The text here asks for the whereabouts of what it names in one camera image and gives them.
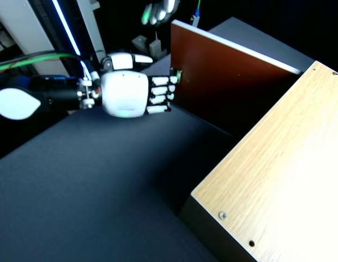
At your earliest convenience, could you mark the light wooden cabinet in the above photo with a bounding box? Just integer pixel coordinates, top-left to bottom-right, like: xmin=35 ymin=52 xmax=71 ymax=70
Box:
xmin=179 ymin=60 xmax=338 ymax=262

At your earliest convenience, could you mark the white column with blue light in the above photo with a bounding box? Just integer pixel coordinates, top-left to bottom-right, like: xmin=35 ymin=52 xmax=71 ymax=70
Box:
xmin=0 ymin=0 xmax=107 ymax=80

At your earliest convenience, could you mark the thick green cable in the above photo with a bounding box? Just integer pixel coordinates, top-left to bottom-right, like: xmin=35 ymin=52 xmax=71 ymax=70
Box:
xmin=0 ymin=53 xmax=80 ymax=72

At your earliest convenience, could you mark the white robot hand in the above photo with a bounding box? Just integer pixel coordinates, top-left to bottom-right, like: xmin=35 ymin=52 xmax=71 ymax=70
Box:
xmin=141 ymin=0 xmax=177 ymax=27
xmin=100 ymin=52 xmax=179 ymax=119

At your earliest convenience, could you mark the grey table cloth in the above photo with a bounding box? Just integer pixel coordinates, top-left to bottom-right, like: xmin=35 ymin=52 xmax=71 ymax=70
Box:
xmin=0 ymin=16 xmax=316 ymax=262

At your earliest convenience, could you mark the grey block with spike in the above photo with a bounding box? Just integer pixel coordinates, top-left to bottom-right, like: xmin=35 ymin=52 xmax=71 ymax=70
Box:
xmin=149 ymin=30 xmax=168 ymax=59

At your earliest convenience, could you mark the grey angled bracket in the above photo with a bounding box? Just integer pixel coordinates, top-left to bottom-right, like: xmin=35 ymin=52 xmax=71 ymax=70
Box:
xmin=131 ymin=35 xmax=148 ymax=54

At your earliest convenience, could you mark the thick black cable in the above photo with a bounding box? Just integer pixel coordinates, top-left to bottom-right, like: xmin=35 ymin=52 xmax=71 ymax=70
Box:
xmin=0 ymin=50 xmax=100 ymax=82

